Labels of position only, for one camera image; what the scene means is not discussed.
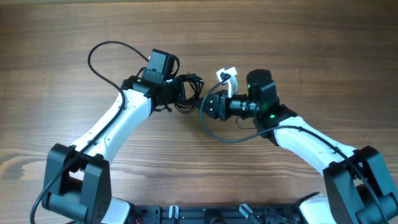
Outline black left camera cable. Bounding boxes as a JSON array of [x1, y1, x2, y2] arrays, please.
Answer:
[[30, 40, 150, 224]]

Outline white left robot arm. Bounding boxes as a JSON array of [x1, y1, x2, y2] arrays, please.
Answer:
[[30, 49, 184, 223]]

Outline black right camera cable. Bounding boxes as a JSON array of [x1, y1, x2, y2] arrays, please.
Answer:
[[200, 73, 389, 224]]

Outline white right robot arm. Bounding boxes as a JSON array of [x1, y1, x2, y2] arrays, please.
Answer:
[[195, 68, 397, 223]]

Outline black camera cable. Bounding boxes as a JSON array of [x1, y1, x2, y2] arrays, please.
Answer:
[[200, 73, 389, 224], [30, 40, 150, 224]]

